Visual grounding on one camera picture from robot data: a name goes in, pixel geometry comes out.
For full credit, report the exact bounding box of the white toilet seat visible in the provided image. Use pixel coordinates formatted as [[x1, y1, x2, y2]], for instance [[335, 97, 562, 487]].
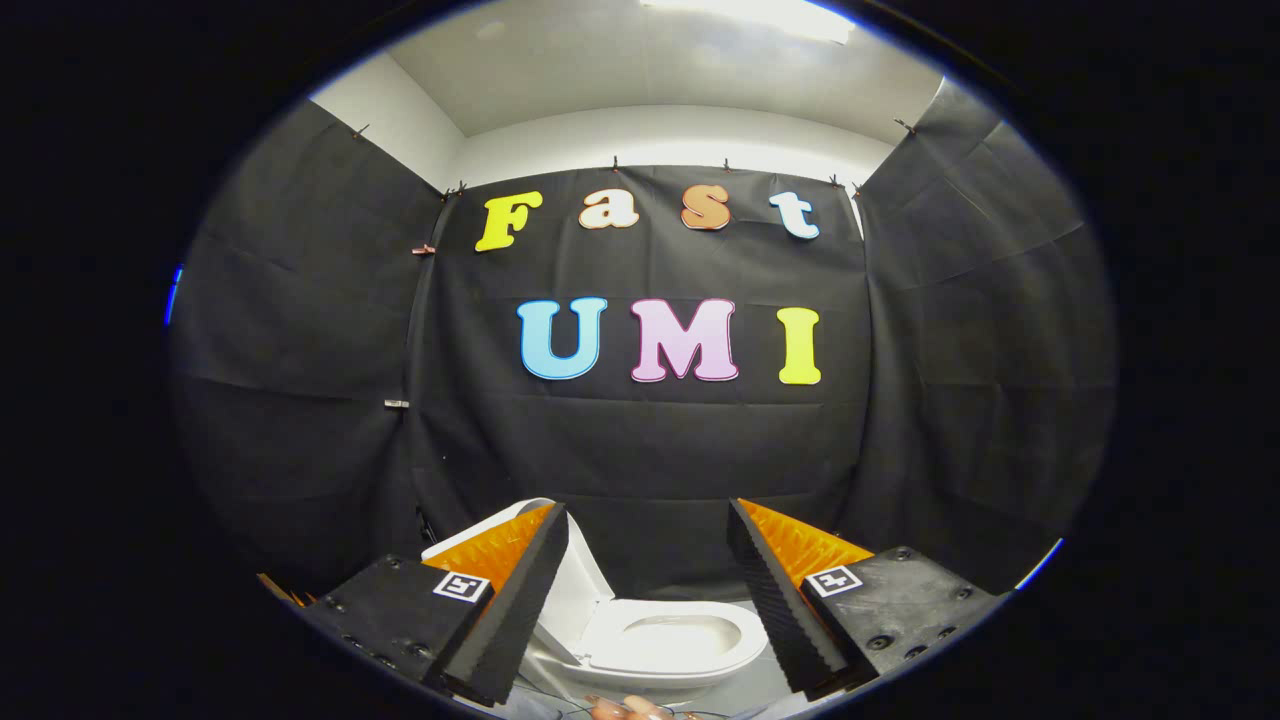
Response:
[[580, 598, 770, 680]]

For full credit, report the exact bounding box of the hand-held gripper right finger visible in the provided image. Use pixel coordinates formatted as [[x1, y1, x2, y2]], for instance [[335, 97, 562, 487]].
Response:
[[727, 499, 1006, 703]]

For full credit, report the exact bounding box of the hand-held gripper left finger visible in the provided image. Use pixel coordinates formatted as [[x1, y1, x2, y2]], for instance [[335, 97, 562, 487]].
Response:
[[300, 502, 569, 708]]

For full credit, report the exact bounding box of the black backdrop cloth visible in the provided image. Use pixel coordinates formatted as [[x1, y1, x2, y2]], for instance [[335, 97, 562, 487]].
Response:
[[170, 75, 1118, 601]]

